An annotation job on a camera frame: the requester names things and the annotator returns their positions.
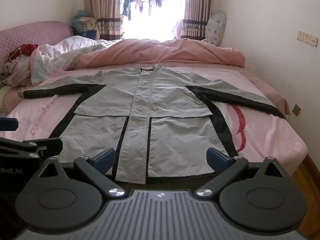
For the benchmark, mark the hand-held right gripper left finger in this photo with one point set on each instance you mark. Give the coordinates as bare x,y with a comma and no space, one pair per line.
105,158

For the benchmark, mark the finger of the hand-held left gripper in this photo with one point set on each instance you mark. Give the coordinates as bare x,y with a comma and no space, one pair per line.
50,146
8,124

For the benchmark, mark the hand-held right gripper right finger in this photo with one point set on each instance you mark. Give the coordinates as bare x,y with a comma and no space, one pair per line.
217,158

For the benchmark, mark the pale knitted cloth pile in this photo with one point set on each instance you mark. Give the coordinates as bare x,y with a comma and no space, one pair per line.
17,70

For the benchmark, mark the red cloth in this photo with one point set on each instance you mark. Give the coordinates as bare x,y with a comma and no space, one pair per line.
27,48

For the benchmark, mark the pink pillow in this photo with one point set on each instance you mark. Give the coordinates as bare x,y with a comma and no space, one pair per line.
32,33

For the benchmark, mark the white quilt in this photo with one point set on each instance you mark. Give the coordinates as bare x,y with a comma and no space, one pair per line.
65,47

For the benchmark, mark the dark blue box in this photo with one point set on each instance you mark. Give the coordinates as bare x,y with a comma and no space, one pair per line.
88,34

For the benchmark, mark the pink duvet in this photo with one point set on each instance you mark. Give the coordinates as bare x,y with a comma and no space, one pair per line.
162,50

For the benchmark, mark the white patterned fan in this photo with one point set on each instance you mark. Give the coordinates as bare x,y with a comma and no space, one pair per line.
216,28

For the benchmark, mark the pink cloth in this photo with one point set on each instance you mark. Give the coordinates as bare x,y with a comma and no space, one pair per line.
178,28

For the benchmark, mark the beige patterned curtain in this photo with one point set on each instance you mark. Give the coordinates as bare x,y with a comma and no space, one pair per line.
197,5
106,7

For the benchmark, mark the brass wall plate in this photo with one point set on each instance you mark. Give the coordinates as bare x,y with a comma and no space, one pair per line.
296,110

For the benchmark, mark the white wall socket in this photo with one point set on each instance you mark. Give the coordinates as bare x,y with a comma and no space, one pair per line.
306,38
300,35
313,41

